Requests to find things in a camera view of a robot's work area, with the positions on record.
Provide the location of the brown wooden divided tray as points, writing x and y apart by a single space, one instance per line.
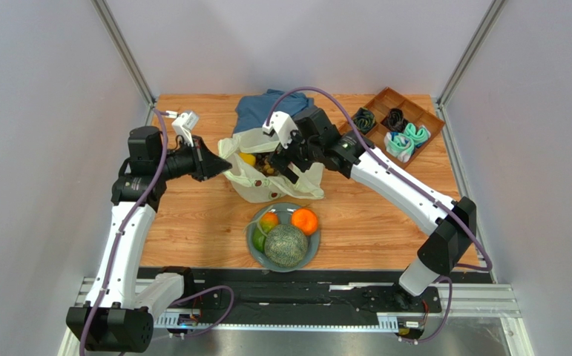
388 99

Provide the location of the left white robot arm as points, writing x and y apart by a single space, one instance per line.
114 316

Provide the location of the translucent pale green plastic bag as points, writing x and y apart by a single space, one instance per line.
253 185

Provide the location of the black rolled sock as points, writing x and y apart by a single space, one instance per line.
395 121

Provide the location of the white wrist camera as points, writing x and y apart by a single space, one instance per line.
183 124
281 125

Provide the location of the fake brown longan bunch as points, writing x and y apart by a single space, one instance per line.
263 165

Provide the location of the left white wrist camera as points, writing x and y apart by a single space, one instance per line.
183 124

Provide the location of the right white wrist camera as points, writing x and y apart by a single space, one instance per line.
281 125

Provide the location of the white teal rolled sock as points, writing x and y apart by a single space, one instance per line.
399 146

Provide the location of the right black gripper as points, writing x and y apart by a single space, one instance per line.
296 153

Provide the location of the fake green orange mango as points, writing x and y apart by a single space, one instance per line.
262 228

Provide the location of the fake yellow lemon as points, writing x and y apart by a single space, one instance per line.
249 159

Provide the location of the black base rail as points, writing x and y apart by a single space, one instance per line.
330 300

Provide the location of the fake netted melon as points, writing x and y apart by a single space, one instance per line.
286 246

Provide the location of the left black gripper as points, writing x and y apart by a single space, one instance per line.
205 165

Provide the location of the fake orange fruit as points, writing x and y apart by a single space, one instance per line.
306 220

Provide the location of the dark green rolled sock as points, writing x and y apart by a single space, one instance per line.
364 120

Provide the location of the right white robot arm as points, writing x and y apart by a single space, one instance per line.
450 225

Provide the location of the blue crumpled cloth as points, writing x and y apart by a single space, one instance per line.
253 110

